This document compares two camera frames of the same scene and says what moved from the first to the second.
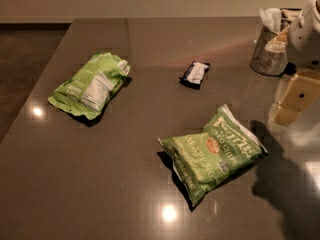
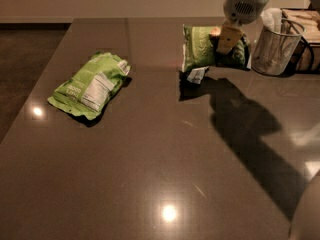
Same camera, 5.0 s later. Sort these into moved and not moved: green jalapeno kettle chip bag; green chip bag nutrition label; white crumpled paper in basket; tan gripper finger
Moved: tan gripper finger; green jalapeno kettle chip bag
Not moved: green chip bag nutrition label; white crumpled paper in basket
